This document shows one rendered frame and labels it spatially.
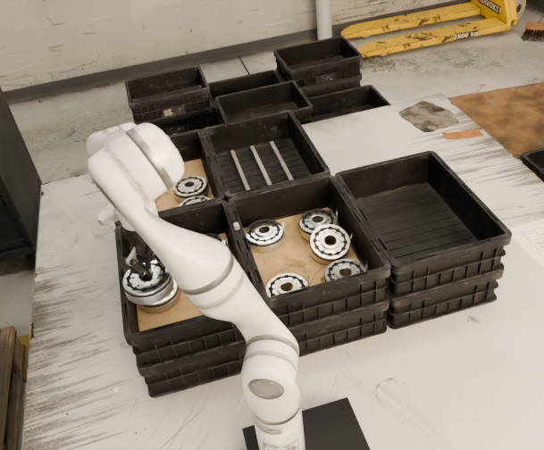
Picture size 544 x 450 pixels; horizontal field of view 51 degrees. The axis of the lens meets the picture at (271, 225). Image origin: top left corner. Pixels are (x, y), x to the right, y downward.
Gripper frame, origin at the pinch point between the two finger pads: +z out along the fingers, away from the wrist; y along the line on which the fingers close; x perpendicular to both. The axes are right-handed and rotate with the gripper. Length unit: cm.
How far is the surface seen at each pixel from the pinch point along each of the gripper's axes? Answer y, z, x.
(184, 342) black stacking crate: -6.6, 13.1, -8.7
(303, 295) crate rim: 11.1, 8.1, -29.4
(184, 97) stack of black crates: 139, 43, 93
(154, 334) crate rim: -10.5, 7.6, -4.9
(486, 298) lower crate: 43, 27, -64
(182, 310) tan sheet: 3.9, 17.2, -0.4
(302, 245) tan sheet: 34.8, 17.2, -18.1
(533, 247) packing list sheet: 69, 30, -73
